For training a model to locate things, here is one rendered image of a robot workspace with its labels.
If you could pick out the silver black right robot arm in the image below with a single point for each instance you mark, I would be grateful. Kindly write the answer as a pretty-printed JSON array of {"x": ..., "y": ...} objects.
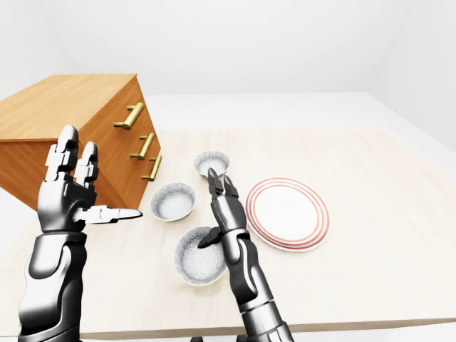
[{"x": 249, "y": 281}]

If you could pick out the medium wooden drawer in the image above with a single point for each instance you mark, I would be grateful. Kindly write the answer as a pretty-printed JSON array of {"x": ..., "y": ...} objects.
[{"x": 133, "y": 167}]

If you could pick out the small wooden drawer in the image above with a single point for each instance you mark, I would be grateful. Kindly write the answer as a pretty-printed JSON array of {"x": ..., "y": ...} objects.
[{"x": 142, "y": 189}]

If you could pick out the patterned black white bowl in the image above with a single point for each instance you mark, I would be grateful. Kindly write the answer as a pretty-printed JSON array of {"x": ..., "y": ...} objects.
[
  {"x": 172, "y": 203},
  {"x": 197, "y": 263},
  {"x": 213, "y": 162}
]

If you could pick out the large wooden drawer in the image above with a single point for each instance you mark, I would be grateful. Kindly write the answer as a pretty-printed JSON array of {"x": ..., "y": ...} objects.
[{"x": 114, "y": 142}]

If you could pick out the white plate with red rings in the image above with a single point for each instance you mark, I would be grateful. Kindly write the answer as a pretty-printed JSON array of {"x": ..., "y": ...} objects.
[{"x": 288, "y": 213}]

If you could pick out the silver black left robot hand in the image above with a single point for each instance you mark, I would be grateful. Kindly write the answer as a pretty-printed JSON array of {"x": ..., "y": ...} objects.
[{"x": 58, "y": 206}]

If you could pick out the wooden cabinet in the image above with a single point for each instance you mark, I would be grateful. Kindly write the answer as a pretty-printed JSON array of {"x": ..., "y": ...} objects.
[{"x": 46, "y": 107}]

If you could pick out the small dark shape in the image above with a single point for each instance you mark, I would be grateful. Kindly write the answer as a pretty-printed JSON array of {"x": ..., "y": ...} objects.
[{"x": 196, "y": 339}]

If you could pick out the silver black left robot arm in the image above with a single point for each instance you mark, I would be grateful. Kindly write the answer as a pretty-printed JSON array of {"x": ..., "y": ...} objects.
[{"x": 53, "y": 285}]

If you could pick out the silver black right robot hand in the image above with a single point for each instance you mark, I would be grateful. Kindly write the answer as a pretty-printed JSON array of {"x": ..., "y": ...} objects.
[{"x": 228, "y": 210}]

